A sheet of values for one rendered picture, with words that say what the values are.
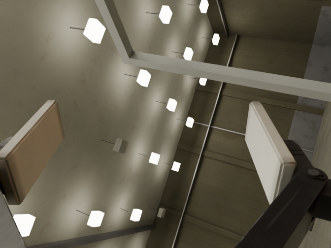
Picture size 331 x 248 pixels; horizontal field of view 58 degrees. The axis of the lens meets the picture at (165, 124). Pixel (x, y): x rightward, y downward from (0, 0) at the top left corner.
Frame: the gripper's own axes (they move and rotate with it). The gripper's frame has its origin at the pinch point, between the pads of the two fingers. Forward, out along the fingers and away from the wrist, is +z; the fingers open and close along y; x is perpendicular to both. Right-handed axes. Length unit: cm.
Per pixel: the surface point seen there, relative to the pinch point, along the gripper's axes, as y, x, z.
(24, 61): -336, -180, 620
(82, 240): -311, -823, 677
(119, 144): -177, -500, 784
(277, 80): 99, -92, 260
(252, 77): 77, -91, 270
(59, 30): -286, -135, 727
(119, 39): -62, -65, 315
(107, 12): -68, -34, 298
